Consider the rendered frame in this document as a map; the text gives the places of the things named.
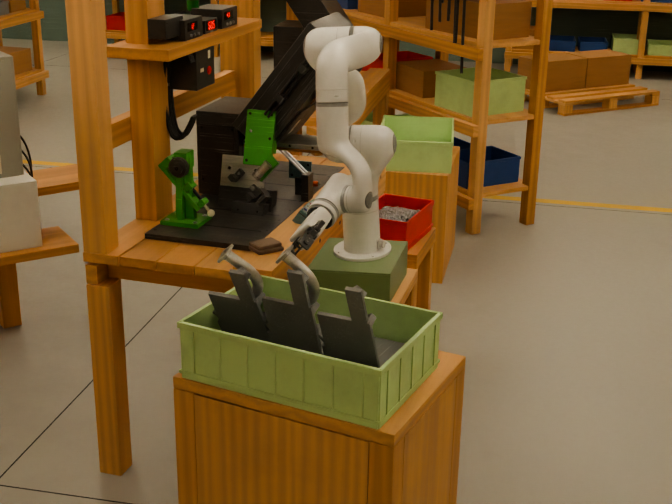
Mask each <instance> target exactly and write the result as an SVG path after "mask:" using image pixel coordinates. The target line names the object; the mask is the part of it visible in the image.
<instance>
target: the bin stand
mask: <svg viewBox="0 0 672 504"><path fill-rule="evenodd" d="M435 233H436V228H435V227H432V229H431V230H430V231H429V232H428V233H427V234H426V235H425V236H424V237H423V238H421V239H420V240H419V241H418V242H417V243H416V244H415V245H414V246H413V247H411V248H410V249H409V250H408V254H407V268H411V269H418V279H417V281H416V288H415V307H418V308H423V309H428V310H430V304H431V284H432V265H433V245H434V242H435V235H436V234H435Z"/></svg>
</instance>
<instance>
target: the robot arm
mask: <svg viewBox="0 0 672 504"><path fill-rule="evenodd" d="M382 47H383V38H382V36H381V34H380V33H379V31H377V30H376V29H374V28H372V27H368V26H344V27H321V28H316V29H313V30H311V31H310V32H309V33H308V34H307V35H306V37H305V39H304V44H303V53H304V55H305V58H306V60H307V62H308V63H309V65H310V66H311V67H312V68H313V69H314V70H315V71H316V72H315V81H316V124H317V145H318V149H319V151H320V152H321V153H323V154H324V155H325V157H326V158H327V159H328V160H330V161H332V162H336V163H344V164H345V165H346V166H347V168H348V169H349V171H350V173H351V174H350V175H346V174H344V173H335V174H333V175H332V176H331V177H330V179H329V180H328V181H327V183H326V184H325V185H324V187H323V188H322V190H321V191H320V192H319V194H318V195H317V196H316V198H315V199H314V201H313V202H312V203H311V205H310V206H309V207H308V211H307V218H306V219H305V220H304V221H303V223H302V224H301V225H300V226H299V228H298V229H297V230H296V231H295V233H294V234H293V235H292V236H291V238H290V239H289V240H290V242H291V243H292V242H293V243H292V244H293V245H294V247H293V249H292V250H291V253H293V254H294V255H295V256H296V254H297V253H298V252H299V251H300V250H304V249H305V250H308V249H309V248H310V247H311V245H312V244H313V242H314V241H315V240H316V239H317V238H318V237H319V236H320V235H321V233H322V232H323V231H324V229H328V228H330V227H332V226H333V225H334V223H335V222H336V221H337V219H338V218H339V216H340V215H341V214H342V219H343V236H344V241H341V242H340V243H338V244H337V245H335V247H334V254H335V256H337V257H338V258H340V259H343V260H346V261H353V262H367V261H373V260H377V259H381V258H383V257H385V256H387V255H388V254H389V253H390V252H391V245H390V243H389V242H387V241H385V240H383V239H381V238H380V221H379V197H378V182H379V177H380V175H381V173H382V171H383V170H384V168H385V167H386V165H387V164H388V163H389V162H390V160H391V159H392V157H393V155H394V153H395V152H396V147H397V140H396V136H395V134H394V132H393V131H392V130H391V129H390V128H388V127H386V126H382V125H351V124H353V123H354V122H356V121H357V120H358V119H359V118H360V117H361V115H362V114H363V112H364V110H365V107H366V90H365V84H364V80H363V77H362V76H361V74H360V73H359V72H358V71H357V70H356V69H359V68H362V67H365V66H367V65H369V64H371V63H372V62H374V61H375V60H376V59H377V58H378V57H379V56H380V54H381V51H382ZM292 244H291V245H292ZM299 244H300V245H301V246H299ZM296 248H298V250H297V251H296V252H295V251H294V250H295V249H296Z"/></svg>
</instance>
